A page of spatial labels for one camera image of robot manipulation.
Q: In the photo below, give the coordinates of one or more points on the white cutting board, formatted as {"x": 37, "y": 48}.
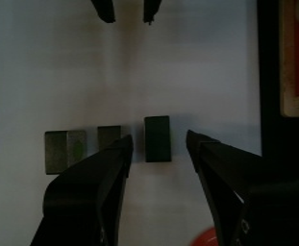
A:
{"x": 113, "y": 80}

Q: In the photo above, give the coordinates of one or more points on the toy sushi piece green centre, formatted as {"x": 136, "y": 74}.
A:
{"x": 60, "y": 150}

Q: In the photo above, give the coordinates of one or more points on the red round toy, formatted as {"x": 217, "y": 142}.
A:
{"x": 205, "y": 238}

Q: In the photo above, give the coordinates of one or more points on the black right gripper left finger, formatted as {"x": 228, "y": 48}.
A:
{"x": 88, "y": 192}

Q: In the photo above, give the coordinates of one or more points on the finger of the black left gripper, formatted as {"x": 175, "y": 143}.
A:
{"x": 152, "y": 9}
{"x": 106, "y": 9}

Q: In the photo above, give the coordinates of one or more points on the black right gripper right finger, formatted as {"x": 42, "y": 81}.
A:
{"x": 251, "y": 192}

